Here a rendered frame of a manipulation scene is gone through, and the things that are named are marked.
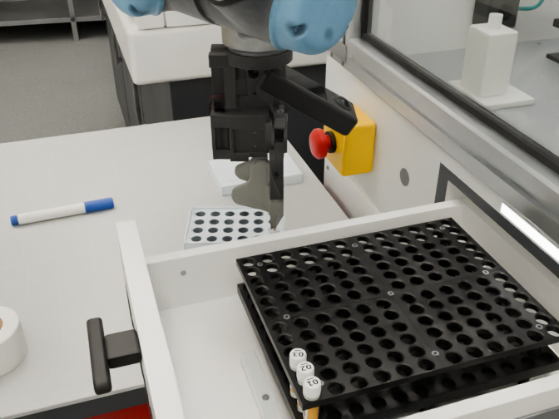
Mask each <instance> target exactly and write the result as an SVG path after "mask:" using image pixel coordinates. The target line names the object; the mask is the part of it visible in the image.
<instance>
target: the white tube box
mask: <svg viewBox="0 0 559 419"><path fill-rule="evenodd" d="M277 228H279V231H280V232H284V216H283V218H282V219H281V221H280V222H279V224H278V226H277ZM269 229H270V213H268V212H266V211H263V210H260V209H254V208H250V207H246V206H224V207H190V214H189V219H188V222H187V226H186V234H185V238H184V243H183V245H184V250H186V249H193V248H199V247H203V246H207V245H212V244H221V243H225V242H230V241H235V240H239V239H248V238H252V237H257V236H261V235H266V234H269Z"/></svg>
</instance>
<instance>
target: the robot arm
mask: <svg viewBox="0 0 559 419"><path fill-rule="evenodd" d="M112 1H113V3H114V4H115V5H116V7H117V8H118V9H120V10H121V11H122V12H124V13H125V14H126V15H128V16H131V17H142V16H147V15H153V16H158V15H160V14H161V13H162V12H166V11H177V12H181V13H184V14H185V15H188V16H191V17H195V18H198V19H200V20H202V21H205V22H209V23H212V24H214V25H217V26H220V27H221V37H222V42H223V44H211V48H210V52H209V55H208V57H209V68H211V79H212V92H213V96H212V97H211V98H210V101H209V105H208V111H209V115H210V128H211V143H212V151H213V160H230V161H244V162H242V163H240V164H238V165H237V166H236V167H235V175H236V176H237V177H238V178H239V179H241V180H245V181H246V182H245V183H243V184H241V185H238V186H236V187H235V188H234V189H233V190H232V192H231V197H232V200H233V201H234V202H235V203H236V204H238V205H243V206H246V207H250V208H254V209H258V210H263V211H266V212H268V213H270V228H271V229H275V228H276V227H277V226H278V224H279V222H280V221H281V219H282V218H283V216H284V153H287V122H288V116H287V113H288V112H289V109H290V107H293V108H294V109H296V110H298V111H300V112H302V113H304V114H305V115H307V116H309V117H311V118H313V119H315V120H316V121H318V122H320V123H322V124H323V125H325V126H327V127H329V128H331V129H332V130H334V131H337V132H338V133H339V134H341V135H343V136H347V135H348V134H349V133H350V132H351V131H352V129H353V128H354V127H355V126H356V125H357V123H358V118H357V116H356V113H355V109H354V105H353V103H352V102H350V101H348V100H347V99H346V98H344V97H343V96H339V95H338V94H336V93H334V92H332V91H331V90H329V89H327V88H326V87H324V86H322V85H320V84H319V83H317V82H316V81H313V80H311V79H310V78H308V77H306V76H305V75H303V74H301V73H299V72H298V71H296V70H294V69H293V68H291V67H288V66H287V64H289V63H291V62H292V60H293V51H294V52H299V53H303V54H305V55H317V54H320V53H323V52H326V51H328V50H329V49H330V48H332V47H333V46H334V45H335V44H336V43H338V42H339V40H340V39H341V38H342V37H343V35H344V34H345V32H346V30H347V29H348V27H349V23H350V22H351V21H352V19H353V17H354V13H355V9H356V5H357V0H112ZM212 100H213V101H212ZM211 101H212V105H211ZM210 111H211V112H210ZM268 153H269V157H270V159H269V160H268ZM249 157H251V158H250V159H249Z"/></svg>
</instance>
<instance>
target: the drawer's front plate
mask: <svg viewBox="0 0 559 419"><path fill-rule="evenodd" d="M116 232H117V238H118V243H119V248H120V254H121V263H122V268H123V273H124V279H125V284H126V289H127V293H128V298H129V303H130V307H131V316H132V320H133V324H134V328H135V330H136V331H137V334H138V338H139V343H140V347H141V355H142V359H141V365H142V370H143V374H144V378H145V382H146V390H147V394H148V400H149V406H150V407H151V414H152V418H153V419H186V415H185V412H184V409H183V406H182V402H181V396H180V393H179V389H178V386H177V382H176V377H175V374H174V370H173V367H172V363H171V357H170V354H169V350H168V347H167V344H166V338H165V334H164V331H163V327H162V324H161V319H160V315H159V312H158V308H157V305H156V299H155V295H154V292H153V288H152V286H151V280H150V276H149V273H148V269H147V266H146V260H145V257H144V254H143V250H142V247H141V241H140V237H139V234H138V230H137V227H136V221H135V220H133V219H131V220H126V221H121V222H116Z"/></svg>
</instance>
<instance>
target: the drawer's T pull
mask: <svg viewBox="0 0 559 419"><path fill-rule="evenodd" d="M87 336H88V344H89V352H90V359H91V367H92V381H93V387H94V392H95V393H96V394H97V395H102V394H106V393H109V392H111V390H112V384H111V374H110V369H113V368H118V367H124V366H128V365H131V364H135V363H139V362H141V359H142V355H141V347H140V343H139V338H138V334H137V331H136V330H135V329H130V330H126V331H122V332H119V333H111V334H107V335H106V336H105V333H104V327H103V322H102V319H101V318H90V319H88V320H87Z"/></svg>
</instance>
